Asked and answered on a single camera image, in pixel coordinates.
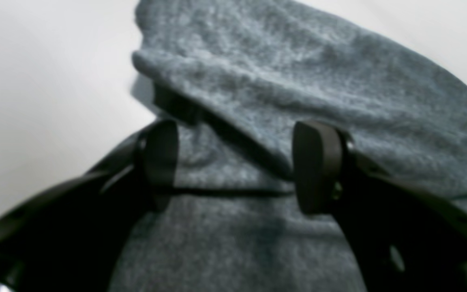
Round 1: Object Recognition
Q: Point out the grey t-shirt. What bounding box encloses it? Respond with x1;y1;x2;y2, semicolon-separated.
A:
109;0;467;292

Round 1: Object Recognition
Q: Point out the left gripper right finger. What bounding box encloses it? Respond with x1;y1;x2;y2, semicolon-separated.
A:
292;120;467;292

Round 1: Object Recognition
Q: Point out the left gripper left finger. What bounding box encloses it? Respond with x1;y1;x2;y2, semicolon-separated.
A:
0;120;179;292

